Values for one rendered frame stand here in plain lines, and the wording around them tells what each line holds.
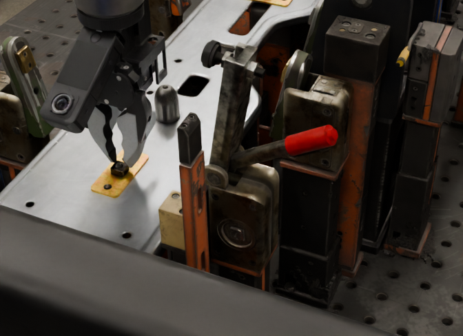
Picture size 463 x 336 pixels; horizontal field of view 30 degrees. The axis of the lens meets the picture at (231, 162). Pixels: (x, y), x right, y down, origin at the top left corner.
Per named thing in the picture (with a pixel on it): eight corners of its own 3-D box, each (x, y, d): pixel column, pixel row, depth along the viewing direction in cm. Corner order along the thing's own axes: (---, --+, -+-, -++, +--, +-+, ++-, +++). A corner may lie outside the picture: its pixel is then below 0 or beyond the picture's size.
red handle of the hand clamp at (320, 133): (220, 147, 98) (336, 113, 88) (230, 162, 99) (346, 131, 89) (204, 169, 95) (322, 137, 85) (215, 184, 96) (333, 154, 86)
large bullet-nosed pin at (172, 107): (163, 116, 116) (160, 76, 112) (184, 121, 115) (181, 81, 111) (152, 129, 114) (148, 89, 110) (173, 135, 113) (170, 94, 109)
